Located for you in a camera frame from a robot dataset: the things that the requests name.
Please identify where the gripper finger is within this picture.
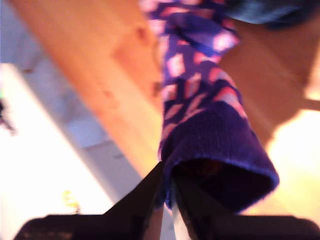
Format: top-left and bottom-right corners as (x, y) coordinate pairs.
(171, 174), (237, 218)
(102, 161), (165, 217)

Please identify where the purple patterned sock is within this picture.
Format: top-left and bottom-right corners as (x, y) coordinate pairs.
(138, 0), (280, 216)

